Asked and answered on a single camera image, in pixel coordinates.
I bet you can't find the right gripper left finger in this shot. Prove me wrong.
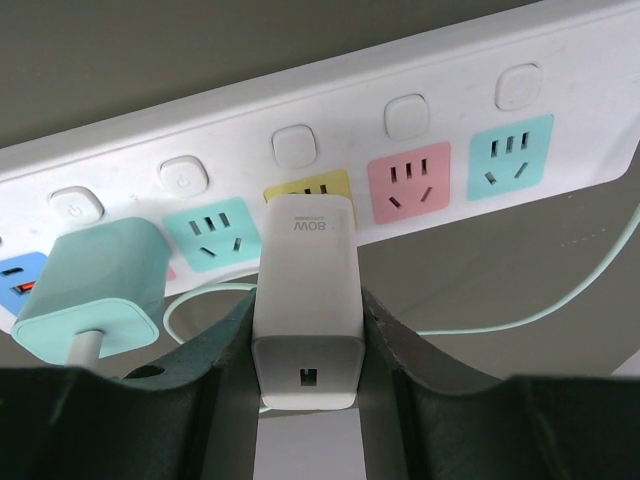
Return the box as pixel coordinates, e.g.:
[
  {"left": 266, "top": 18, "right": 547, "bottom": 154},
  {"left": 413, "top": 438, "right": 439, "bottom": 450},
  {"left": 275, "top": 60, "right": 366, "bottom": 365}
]
[{"left": 1, "top": 294, "right": 260, "bottom": 479}]

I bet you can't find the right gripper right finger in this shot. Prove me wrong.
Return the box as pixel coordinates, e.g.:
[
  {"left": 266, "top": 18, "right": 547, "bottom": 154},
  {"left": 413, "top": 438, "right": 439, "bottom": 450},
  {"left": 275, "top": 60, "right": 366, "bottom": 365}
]
[{"left": 358, "top": 292, "right": 639, "bottom": 479}]

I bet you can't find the light green charger cable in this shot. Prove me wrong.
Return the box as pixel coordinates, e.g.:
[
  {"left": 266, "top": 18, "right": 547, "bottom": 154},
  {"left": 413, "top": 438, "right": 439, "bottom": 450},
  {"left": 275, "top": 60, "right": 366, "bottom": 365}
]
[{"left": 64, "top": 201, "right": 640, "bottom": 371}]

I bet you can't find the white charger adapter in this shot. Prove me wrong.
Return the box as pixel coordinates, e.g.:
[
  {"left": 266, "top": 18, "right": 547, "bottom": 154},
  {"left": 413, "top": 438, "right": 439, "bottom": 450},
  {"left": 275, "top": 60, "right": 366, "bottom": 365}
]
[{"left": 252, "top": 194, "right": 365, "bottom": 411}]

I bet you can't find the teal charger plug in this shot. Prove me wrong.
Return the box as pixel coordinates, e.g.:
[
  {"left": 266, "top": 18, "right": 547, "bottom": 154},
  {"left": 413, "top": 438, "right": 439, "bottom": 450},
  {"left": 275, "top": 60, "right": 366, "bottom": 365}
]
[{"left": 11, "top": 218, "right": 171, "bottom": 368}]

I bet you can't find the white power strip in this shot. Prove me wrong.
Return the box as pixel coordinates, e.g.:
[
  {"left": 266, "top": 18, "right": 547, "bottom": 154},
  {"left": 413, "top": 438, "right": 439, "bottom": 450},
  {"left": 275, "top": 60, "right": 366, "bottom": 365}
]
[{"left": 0, "top": 0, "right": 640, "bottom": 317}]

